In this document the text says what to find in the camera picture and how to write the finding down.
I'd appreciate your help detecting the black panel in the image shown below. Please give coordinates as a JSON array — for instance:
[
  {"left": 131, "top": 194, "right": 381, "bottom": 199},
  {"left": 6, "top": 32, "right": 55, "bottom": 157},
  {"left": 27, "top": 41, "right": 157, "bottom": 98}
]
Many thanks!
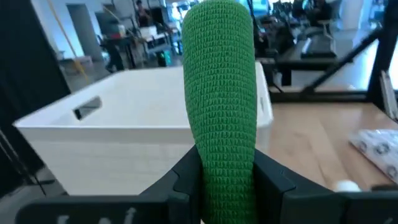
[{"left": 0, "top": 0, "right": 72, "bottom": 200}]

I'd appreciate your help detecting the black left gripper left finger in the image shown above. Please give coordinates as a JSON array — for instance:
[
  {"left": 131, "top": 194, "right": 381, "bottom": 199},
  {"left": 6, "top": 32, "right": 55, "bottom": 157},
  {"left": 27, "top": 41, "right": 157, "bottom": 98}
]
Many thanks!
[{"left": 139, "top": 145, "right": 205, "bottom": 224}]

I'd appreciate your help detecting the black background desk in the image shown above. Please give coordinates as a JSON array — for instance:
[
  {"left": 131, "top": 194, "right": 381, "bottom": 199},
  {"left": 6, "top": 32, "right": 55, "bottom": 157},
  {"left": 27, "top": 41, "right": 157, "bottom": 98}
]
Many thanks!
[{"left": 273, "top": 32, "right": 338, "bottom": 86}]

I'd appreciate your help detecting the green rectangular block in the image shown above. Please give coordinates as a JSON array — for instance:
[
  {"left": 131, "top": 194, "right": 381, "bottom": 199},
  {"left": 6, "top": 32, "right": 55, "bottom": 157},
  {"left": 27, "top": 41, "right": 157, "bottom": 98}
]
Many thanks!
[{"left": 182, "top": 0, "right": 259, "bottom": 224}]

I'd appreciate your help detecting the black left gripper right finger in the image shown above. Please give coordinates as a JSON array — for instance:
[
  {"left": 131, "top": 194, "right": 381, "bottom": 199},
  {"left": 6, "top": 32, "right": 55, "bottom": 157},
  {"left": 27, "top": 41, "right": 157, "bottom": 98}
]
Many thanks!
[{"left": 253, "top": 148, "right": 296, "bottom": 224}]

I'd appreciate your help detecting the person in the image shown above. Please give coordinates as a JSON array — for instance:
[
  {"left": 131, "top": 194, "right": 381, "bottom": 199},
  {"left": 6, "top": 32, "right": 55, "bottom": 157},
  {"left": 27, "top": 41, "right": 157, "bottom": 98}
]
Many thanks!
[
  {"left": 136, "top": 0, "right": 154, "bottom": 28},
  {"left": 306, "top": 0, "right": 333, "bottom": 23}
]

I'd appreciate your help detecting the black metal table frame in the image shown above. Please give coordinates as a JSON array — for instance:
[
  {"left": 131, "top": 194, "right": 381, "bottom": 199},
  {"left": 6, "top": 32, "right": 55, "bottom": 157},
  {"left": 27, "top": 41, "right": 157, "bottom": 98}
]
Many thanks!
[{"left": 269, "top": 0, "right": 398, "bottom": 122}]

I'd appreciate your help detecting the white perforated plastic basket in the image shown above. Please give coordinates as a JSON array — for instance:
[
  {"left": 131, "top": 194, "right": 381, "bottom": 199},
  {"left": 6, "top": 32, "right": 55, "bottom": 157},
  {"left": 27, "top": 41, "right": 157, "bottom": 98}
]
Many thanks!
[{"left": 12, "top": 60, "right": 274, "bottom": 197}]

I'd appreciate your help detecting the white printed plastic packet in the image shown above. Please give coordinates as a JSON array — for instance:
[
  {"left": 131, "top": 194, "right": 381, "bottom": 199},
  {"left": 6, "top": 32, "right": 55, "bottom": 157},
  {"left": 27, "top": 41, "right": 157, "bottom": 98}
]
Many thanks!
[{"left": 348, "top": 129, "right": 398, "bottom": 184}]

